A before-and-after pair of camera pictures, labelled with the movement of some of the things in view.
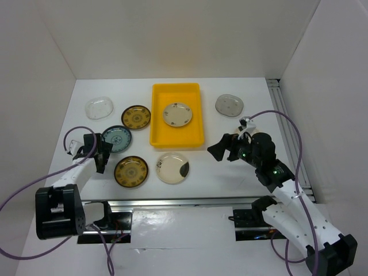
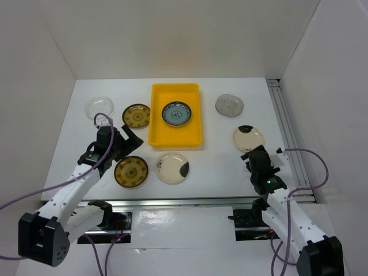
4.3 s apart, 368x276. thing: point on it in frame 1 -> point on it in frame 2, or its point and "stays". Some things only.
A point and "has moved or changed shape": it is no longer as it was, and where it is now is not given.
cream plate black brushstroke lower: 172,168 stays
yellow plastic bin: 163,134 stays
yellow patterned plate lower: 131,171 stays
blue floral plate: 119,136 has moved or changed shape
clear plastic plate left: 99,107 stays
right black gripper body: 244,152 -> 273,169
